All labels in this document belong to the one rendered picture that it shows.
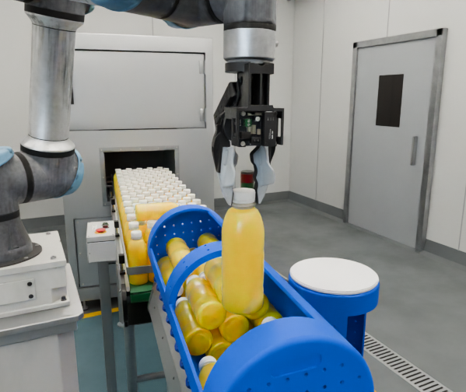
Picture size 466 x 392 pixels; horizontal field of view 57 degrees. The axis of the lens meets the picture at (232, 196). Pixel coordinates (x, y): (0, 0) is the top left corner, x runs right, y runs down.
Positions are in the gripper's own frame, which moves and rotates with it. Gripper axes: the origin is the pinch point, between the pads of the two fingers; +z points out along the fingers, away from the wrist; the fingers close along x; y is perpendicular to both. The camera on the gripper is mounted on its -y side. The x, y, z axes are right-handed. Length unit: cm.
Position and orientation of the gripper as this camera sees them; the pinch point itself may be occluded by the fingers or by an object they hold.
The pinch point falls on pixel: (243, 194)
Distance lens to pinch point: 68.9
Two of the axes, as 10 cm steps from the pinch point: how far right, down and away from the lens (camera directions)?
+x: 9.6, -0.6, 2.9
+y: 2.9, 2.1, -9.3
